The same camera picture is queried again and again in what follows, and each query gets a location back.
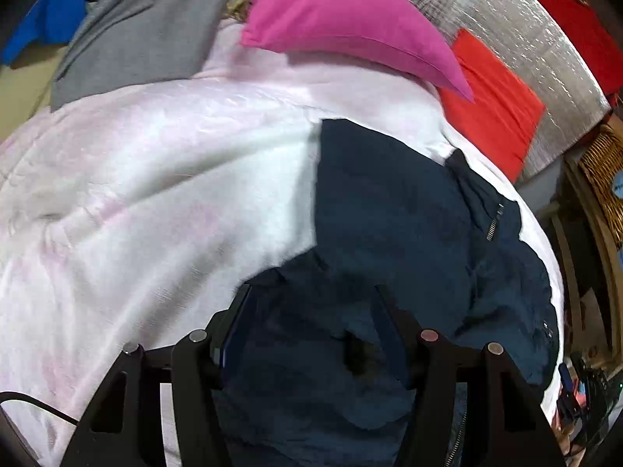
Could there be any pink pillow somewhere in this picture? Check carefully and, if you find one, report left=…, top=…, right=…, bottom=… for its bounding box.
left=241, top=0, right=475, bottom=104

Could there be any grey garment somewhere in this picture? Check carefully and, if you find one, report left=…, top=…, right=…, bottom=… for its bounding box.
left=51, top=0, right=246, bottom=112

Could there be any orange-red pillow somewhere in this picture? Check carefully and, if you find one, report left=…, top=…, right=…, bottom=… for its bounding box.
left=435, top=28, right=546, bottom=183

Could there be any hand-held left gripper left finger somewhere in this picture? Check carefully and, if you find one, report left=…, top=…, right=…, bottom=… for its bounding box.
left=58, top=282, right=254, bottom=467

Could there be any navy blue padded jacket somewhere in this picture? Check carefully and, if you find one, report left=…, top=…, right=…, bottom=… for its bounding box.
left=211, top=118, right=560, bottom=467

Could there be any white fleece blanket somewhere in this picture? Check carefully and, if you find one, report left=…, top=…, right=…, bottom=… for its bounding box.
left=0, top=24, right=565, bottom=467

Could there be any blue garment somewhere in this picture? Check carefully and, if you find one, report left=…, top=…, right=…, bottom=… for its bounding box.
left=0, top=0, right=88, bottom=66

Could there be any black cable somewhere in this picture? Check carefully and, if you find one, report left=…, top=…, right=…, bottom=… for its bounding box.
left=0, top=392, right=81, bottom=426

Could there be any silver foil insulation mat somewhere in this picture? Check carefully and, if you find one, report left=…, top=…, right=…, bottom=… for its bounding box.
left=375, top=0, right=611, bottom=181

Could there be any rough wooden table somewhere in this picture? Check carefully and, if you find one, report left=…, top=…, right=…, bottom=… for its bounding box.
left=550, top=156, right=623, bottom=361

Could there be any large wicker basket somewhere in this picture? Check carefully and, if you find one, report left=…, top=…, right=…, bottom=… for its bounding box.
left=579, top=124, right=623, bottom=249

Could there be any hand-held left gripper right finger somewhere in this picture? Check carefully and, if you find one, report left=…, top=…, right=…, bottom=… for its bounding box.
left=375, top=284, right=568, bottom=467

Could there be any red cloth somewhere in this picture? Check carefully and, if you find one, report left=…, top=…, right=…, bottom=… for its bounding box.
left=501, top=0, right=623, bottom=108

